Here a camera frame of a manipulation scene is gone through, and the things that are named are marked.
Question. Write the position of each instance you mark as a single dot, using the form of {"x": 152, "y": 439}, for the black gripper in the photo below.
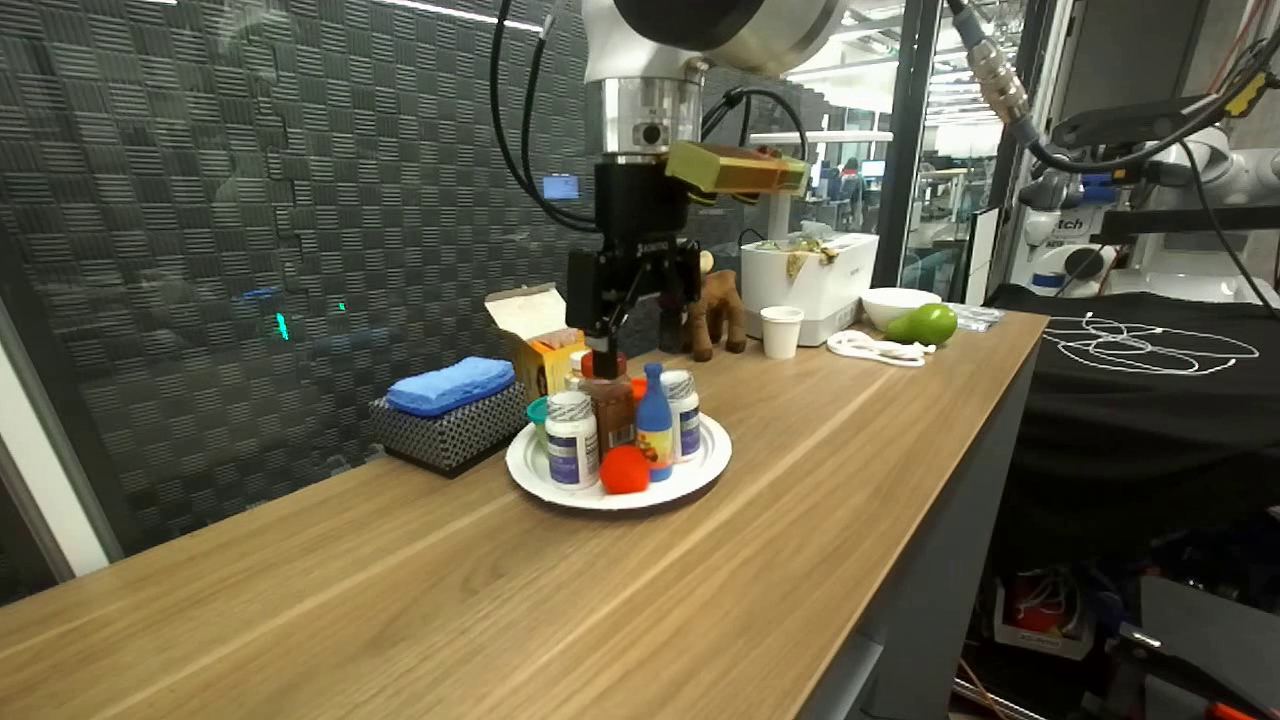
{"x": 639, "y": 215}

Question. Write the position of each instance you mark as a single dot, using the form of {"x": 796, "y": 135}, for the orange lid dough can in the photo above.
{"x": 639, "y": 391}

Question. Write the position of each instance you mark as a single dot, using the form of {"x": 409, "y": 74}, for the plain white pill bottle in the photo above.
{"x": 685, "y": 414}

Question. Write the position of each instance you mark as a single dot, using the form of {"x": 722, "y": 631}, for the blue bowling pin bottle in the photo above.
{"x": 654, "y": 427}

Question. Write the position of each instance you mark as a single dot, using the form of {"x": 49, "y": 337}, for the teal lid dough can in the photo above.
{"x": 537, "y": 408}

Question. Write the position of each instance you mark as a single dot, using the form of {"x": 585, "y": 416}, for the white pill bottle blue label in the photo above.
{"x": 569, "y": 443}

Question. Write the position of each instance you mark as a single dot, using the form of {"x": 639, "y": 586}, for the red toy tomato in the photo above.
{"x": 626, "y": 471}

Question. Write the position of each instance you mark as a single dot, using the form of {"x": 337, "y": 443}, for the white round plate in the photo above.
{"x": 702, "y": 472}

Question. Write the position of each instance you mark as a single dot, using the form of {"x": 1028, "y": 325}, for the brown moose plush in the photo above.
{"x": 722, "y": 310}

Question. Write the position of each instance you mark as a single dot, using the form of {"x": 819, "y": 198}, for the open yellow cardboard box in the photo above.
{"x": 543, "y": 341}

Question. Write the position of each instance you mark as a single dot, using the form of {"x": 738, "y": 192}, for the white paper cup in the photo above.
{"x": 781, "y": 335}

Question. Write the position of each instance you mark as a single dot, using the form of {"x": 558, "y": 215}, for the blue tape strip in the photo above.
{"x": 560, "y": 187}

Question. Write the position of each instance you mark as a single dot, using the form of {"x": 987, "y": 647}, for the dried leaves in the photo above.
{"x": 802, "y": 253}

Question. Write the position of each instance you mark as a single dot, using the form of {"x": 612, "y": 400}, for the white mug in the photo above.
{"x": 833, "y": 274}

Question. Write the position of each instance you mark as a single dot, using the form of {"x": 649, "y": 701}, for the white bowl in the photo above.
{"x": 896, "y": 306}

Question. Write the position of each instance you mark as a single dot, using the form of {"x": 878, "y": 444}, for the green fruit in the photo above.
{"x": 929, "y": 325}

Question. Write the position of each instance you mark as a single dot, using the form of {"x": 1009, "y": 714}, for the green tape piece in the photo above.
{"x": 341, "y": 310}

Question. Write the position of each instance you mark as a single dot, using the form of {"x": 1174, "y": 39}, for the dark metal pillar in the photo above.
{"x": 907, "y": 161}

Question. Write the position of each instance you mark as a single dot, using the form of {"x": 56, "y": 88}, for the small clear packet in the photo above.
{"x": 979, "y": 319}

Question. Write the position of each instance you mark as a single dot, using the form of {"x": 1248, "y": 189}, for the red and white box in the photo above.
{"x": 1041, "y": 618}

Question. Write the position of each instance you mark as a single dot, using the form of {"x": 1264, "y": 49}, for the black table cloth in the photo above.
{"x": 1147, "y": 407}

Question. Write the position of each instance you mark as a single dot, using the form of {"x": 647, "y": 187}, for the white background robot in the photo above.
{"x": 1201, "y": 164}

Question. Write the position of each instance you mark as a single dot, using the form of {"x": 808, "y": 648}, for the yellow black clamp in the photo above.
{"x": 1245, "y": 88}

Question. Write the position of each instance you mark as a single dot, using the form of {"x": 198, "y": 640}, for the yellow wrist camera box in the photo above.
{"x": 738, "y": 171}

